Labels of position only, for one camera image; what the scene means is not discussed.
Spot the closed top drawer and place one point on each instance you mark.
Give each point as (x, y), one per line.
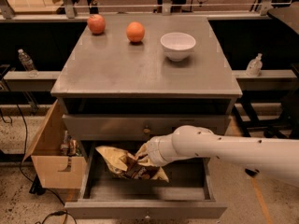
(137, 127)

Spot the orange fruit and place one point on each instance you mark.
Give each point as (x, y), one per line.
(135, 31)

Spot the clear water bottle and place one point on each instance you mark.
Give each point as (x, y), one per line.
(27, 63)

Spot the red apple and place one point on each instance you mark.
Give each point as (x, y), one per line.
(96, 23)

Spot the open middle drawer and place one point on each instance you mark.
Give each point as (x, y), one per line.
(187, 193)

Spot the clear sanitizer bottle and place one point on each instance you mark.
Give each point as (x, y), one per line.
(255, 65)

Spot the cardboard box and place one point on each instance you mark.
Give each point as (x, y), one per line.
(54, 170)

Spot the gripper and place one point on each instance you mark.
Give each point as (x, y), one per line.
(153, 152)

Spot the black office chair base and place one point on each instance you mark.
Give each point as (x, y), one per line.
(285, 126)

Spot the white bowl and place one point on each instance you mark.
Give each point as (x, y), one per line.
(177, 46)

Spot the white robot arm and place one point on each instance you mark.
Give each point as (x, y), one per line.
(276, 158)

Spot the snack packets in box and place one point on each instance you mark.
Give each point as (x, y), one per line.
(69, 146)

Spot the grey drawer cabinet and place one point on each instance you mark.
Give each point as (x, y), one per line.
(110, 75)

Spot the brown chip bag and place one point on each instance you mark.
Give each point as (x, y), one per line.
(123, 164)

